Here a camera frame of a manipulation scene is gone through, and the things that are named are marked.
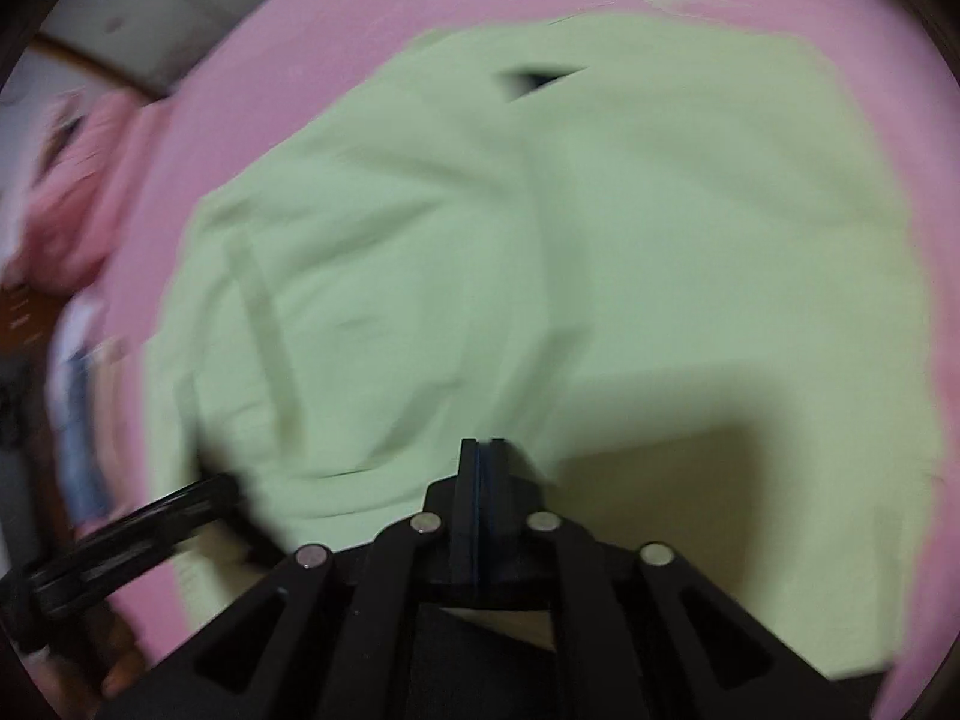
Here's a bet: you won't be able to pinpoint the brown wooden headboard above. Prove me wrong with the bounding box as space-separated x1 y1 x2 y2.
0 284 68 358

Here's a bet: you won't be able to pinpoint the folded pink quilt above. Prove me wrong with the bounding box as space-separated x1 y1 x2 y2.
2 88 171 294

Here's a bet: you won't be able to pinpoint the pink plush bed blanket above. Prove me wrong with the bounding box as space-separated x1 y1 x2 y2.
96 0 960 720

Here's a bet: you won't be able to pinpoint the white printed small pillow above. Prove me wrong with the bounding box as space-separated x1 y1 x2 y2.
46 288 104 429

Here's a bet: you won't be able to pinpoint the green and black hooded jacket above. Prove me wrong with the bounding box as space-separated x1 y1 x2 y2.
143 13 944 674

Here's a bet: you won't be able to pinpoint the folded blue jeans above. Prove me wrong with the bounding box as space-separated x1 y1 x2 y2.
55 353 114 528

